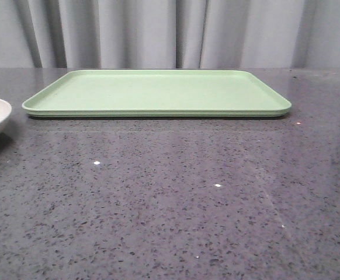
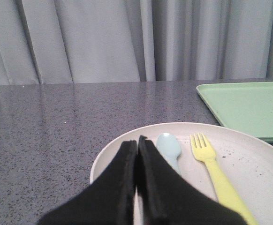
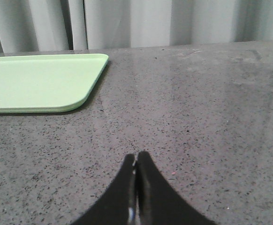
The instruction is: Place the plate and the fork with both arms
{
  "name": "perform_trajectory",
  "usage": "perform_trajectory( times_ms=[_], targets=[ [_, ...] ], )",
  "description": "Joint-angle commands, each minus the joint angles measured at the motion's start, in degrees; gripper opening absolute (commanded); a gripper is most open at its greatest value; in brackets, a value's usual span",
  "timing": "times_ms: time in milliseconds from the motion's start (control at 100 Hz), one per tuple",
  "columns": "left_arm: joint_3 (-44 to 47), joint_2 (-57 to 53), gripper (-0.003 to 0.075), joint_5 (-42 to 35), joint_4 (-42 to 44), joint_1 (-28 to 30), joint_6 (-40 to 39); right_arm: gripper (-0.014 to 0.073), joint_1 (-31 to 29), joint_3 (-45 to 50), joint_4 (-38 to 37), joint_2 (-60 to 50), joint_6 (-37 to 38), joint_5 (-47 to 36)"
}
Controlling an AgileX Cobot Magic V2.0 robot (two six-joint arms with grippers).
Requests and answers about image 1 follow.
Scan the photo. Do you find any grey pleated curtain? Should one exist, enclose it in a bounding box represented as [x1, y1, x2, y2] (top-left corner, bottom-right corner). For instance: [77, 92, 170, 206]
[0, 1, 340, 69]

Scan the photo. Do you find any light green rectangular tray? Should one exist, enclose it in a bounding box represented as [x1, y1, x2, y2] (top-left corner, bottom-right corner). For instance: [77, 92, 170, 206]
[22, 69, 292, 117]

